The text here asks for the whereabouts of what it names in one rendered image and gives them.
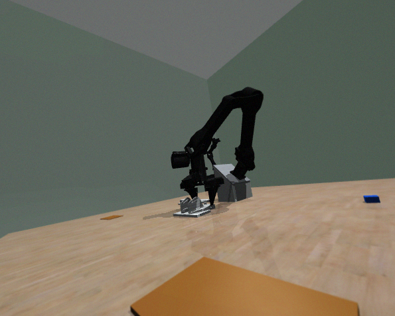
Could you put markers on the small blue block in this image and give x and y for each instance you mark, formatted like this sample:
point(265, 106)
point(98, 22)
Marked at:
point(371, 198)

